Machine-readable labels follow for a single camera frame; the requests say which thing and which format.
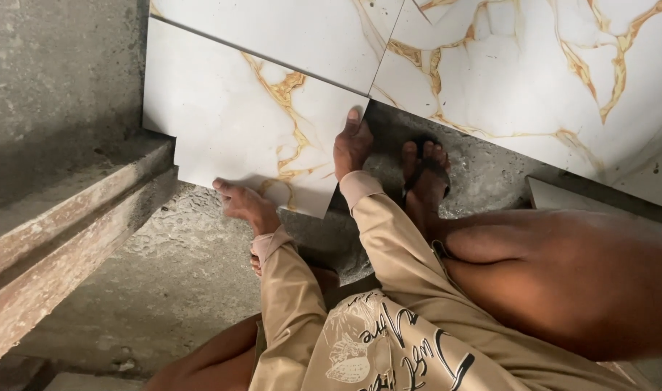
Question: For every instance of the person's leg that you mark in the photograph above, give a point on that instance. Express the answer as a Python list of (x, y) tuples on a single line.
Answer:
[(211, 364), (559, 277)]

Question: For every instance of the white tile offcut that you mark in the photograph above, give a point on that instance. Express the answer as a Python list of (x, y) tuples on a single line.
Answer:
[(559, 198)]

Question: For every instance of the beige printed shirt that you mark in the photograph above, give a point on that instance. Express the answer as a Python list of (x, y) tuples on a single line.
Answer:
[(407, 347)]

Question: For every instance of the cut white marble floor tile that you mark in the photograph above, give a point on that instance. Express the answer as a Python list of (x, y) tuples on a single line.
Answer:
[(228, 103)]

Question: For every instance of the person's left fingers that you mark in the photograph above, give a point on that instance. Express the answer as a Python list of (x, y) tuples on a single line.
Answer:
[(222, 185)]

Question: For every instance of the person's left leg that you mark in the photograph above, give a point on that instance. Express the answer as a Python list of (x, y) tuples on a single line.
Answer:
[(211, 364)]

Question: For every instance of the person's left foot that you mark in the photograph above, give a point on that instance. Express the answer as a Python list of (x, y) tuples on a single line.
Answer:
[(255, 264)]

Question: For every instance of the large white gold-veined floor tile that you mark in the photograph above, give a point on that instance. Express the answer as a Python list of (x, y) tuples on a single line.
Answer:
[(526, 70)]

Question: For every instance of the person's left hand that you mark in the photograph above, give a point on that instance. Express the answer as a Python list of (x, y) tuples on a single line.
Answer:
[(249, 206)]

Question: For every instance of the weathered wooden door frame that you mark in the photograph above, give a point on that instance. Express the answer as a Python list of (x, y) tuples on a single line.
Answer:
[(54, 239)]

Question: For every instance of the person's right foot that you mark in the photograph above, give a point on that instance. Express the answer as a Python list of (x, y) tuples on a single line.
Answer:
[(426, 190)]

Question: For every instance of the person's foot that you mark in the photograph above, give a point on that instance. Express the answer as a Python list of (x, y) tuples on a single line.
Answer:
[(426, 190), (255, 264)]

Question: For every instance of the person's right hand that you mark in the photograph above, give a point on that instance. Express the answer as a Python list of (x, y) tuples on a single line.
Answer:
[(350, 149)]

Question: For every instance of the black flip-flop sandal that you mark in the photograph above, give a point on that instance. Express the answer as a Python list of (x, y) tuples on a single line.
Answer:
[(421, 169)]

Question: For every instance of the person's right leg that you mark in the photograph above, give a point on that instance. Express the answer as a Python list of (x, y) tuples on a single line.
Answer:
[(559, 277)]

